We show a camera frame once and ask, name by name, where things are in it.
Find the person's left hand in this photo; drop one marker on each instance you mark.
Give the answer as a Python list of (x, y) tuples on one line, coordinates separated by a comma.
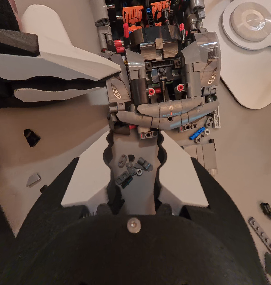
[(17, 15)]

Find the grey lego clip piece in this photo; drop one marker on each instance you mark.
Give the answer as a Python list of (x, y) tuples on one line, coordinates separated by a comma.
[(144, 165)]

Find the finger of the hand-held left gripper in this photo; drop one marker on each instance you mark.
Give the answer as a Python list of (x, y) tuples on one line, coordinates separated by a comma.
[(70, 64), (48, 95)]

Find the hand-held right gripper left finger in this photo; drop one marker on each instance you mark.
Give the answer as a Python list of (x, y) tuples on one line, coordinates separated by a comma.
[(86, 182)]

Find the small black lego piece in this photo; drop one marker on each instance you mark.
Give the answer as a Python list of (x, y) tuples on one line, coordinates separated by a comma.
[(43, 189)]

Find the white rounded base plate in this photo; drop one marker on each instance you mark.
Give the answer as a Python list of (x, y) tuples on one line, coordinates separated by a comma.
[(249, 78)]

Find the group of small grey lego pieces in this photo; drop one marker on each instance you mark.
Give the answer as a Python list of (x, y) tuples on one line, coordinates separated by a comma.
[(130, 170)]

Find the pile of loose lego pieces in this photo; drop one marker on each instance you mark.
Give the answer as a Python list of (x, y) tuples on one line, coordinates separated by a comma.
[(260, 233)]

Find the grey lego car model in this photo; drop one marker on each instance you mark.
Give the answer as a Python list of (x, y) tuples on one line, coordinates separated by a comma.
[(162, 109)]

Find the black lego wedge piece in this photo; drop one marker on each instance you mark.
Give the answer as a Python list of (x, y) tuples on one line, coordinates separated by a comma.
[(31, 138)]

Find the dark grey lego panel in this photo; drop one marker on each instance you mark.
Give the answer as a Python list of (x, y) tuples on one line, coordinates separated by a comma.
[(202, 155)]

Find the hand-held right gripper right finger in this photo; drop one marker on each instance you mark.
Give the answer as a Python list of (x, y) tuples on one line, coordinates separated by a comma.
[(182, 182)]

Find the small grey lego slope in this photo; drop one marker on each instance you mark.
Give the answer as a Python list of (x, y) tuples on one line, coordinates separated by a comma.
[(33, 180)]

